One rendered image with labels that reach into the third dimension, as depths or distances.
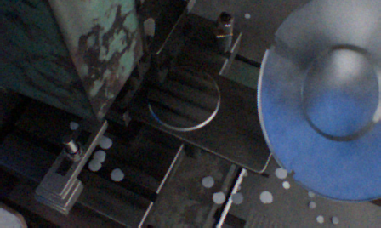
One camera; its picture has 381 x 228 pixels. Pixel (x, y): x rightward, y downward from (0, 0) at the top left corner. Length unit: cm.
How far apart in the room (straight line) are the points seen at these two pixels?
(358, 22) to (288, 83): 14
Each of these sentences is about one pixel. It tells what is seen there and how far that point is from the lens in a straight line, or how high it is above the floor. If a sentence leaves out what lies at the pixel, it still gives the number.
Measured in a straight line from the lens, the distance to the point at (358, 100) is 65.
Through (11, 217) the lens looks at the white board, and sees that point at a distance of 102.
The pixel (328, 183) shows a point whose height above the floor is 87.
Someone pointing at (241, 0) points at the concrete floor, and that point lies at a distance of 195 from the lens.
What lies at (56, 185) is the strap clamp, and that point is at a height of 76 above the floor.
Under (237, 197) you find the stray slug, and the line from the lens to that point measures 89.
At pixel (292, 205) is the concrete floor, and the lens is 159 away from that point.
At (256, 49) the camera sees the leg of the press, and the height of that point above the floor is 64.
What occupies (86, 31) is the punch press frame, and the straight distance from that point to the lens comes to 39.
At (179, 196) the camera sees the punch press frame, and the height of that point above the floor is 65.
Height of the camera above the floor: 150
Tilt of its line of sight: 63 degrees down
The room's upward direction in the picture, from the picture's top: straight up
